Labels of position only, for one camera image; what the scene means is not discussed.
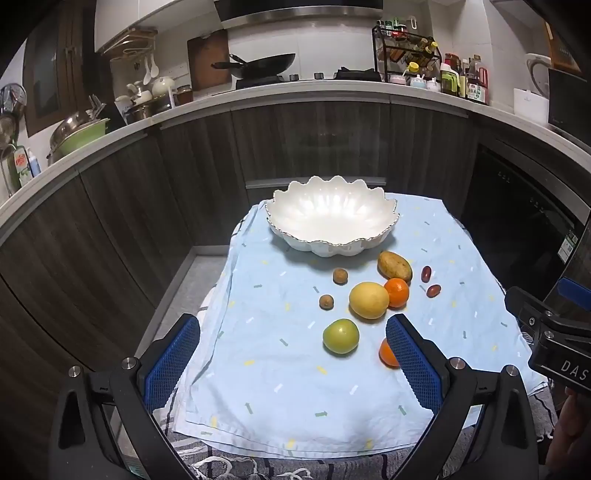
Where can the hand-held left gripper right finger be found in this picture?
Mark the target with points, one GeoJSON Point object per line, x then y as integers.
{"type": "Point", "coordinates": [413, 364]}

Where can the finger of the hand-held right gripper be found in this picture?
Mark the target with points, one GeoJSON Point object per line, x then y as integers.
{"type": "Point", "coordinates": [526, 304]}
{"type": "Point", "coordinates": [575, 288]}

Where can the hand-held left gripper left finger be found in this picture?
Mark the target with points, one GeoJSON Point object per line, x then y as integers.
{"type": "Point", "coordinates": [171, 364]}

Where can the small orange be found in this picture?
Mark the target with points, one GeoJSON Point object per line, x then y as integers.
{"type": "Point", "coordinates": [398, 293]}
{"type": "Point", "coordinates": [387, 355]}

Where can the red jujube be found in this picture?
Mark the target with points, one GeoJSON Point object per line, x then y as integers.
{"type": "Point", "coordinates": [426, 274]}
{"type": "Point", "coordinates": [433, 290]}

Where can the green round guava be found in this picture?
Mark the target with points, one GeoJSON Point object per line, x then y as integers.
{"type": "Point", "coordinates": [340, 337]}

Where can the yellow lemon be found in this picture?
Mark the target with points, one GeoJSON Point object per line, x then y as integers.
{"type": "Point", "coordinates": [368, 301]}

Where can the yellow-brown mango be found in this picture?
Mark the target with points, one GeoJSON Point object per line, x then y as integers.
{"type": "Point", "coordinates": [395, 266]}

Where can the brown longan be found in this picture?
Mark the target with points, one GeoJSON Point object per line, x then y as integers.
{"type": "Point", "coordinates": [340, 277]}
{"type": "Point", "coordinates": [326, 302]}

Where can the white scalloped ceramic bowl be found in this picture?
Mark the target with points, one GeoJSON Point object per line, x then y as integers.
{"type": "Point", "coordinates": [323, 217]}

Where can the person's right hand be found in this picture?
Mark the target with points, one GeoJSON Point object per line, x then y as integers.
{"type": "Point", "coordinates": [572, 424]}

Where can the light blue patterned tablecloth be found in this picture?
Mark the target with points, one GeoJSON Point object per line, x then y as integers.
{"type": "Point", "coordinates": [277, 369]}

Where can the grey patterned cloth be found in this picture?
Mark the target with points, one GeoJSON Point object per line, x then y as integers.
{"type": "Point", "coordinates": [240, 466]}

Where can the black countertop appliance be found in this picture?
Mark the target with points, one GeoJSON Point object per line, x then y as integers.
{"type": "Point", "coordinates": [570, 106]}

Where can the large red-capped soy sauce bottle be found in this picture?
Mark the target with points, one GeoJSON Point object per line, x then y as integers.
{"type": "Point", "coordinates": [478, 85]}

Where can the green-lidded oil bottle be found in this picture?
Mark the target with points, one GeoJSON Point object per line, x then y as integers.
{"type": "Point", "coordinates": [450, 81]}

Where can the white ceramic condiment jar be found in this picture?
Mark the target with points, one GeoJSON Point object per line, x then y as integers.
{"type": "Point", "coordinates": [432, 84]}

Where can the green plastic basin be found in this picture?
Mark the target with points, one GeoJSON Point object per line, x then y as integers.
{"type": "Point", "coordinates": [85, 138]}

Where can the leaning wooden board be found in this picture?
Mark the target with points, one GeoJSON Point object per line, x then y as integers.
{"type": "Point", "coordinates": [561, 46]}

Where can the blue-white dish soap bottle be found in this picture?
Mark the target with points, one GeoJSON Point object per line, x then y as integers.
{"type": "Point", "coordinates": [33, 164]}

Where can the green label bottle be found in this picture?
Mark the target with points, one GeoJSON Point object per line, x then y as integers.
{"type": "Point", "coordinates": [19, 168]}

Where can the blue ceramic condiment jar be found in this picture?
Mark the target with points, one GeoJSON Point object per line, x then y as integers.
{"type": "Point", "coordinates": [417, 81]}

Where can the black knife block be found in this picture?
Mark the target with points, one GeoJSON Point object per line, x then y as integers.
{"type": "Point", "coordinates": [113, 117]}

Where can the stainless steel pot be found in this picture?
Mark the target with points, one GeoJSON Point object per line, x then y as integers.
{"type": "Point", "coordinates": [150, 110]}

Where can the stainless steel bowl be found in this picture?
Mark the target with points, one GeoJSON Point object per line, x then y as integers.
{"type": "Point", "coordinates": [69, 127]}

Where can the pink ceramic condiment jar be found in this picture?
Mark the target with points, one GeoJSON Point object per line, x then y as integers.
{"type": "Point", "coordinates": [398, 79]}

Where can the white mug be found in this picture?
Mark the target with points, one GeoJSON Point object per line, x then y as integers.
{"type": "Point", "coordinates": [123, 102]}

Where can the glass jar with red contents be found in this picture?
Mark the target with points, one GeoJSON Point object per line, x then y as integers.
{"type": "Point", "coordinates": [184, 94]}

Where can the black stove grate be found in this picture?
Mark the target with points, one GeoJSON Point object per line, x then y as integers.
{"type": "Point", "coordinates": [358, 74]}

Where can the hanging white spoons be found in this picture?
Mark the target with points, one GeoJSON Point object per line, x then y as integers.
{"type": "Point", "coordinates": [151, 71]}

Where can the brown wooden cutting board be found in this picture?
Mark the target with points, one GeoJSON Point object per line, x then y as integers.
{"type": "Point", "coordinates": [203, 60]}

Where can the black wok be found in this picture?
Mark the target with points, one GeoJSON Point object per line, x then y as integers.
{"type": "Point", "coordinates": [268, 64]}

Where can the brown wooden cupboard door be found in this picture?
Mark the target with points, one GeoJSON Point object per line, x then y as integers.
{"type": "Point", "coordinates": [55, 69]}

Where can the white upper cabinet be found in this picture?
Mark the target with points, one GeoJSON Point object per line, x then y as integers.
{"type": "Point", "coordinates": [138, 18]}

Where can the black steel range hood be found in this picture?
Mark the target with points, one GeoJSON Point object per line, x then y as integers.
{"type": "Point", "coordinates": [300, 11]}

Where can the wooden wall rack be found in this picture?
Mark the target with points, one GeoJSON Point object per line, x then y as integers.
{"type": "Point", "coordinates": [131, 44]}

